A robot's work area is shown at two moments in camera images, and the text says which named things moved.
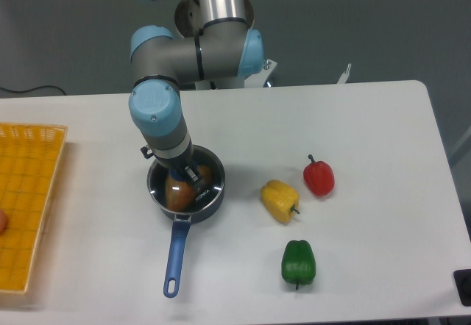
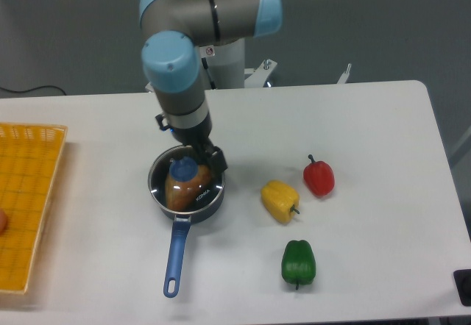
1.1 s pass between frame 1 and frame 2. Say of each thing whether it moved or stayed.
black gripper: moved
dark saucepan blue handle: stayed
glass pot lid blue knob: stayed
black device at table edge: stayed
